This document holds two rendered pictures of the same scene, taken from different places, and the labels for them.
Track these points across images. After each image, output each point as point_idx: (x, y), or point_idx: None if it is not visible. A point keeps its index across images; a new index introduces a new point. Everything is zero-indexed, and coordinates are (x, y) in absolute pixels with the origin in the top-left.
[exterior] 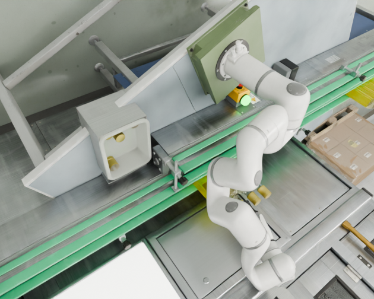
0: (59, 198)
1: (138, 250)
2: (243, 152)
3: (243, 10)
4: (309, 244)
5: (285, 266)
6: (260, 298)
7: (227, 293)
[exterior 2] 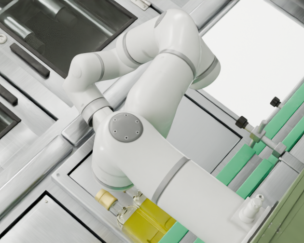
0: None
1: (258, 118)
2: (190, 20)
3: None
4: (22, 175)
5: (87, 55)
6: None
7: None
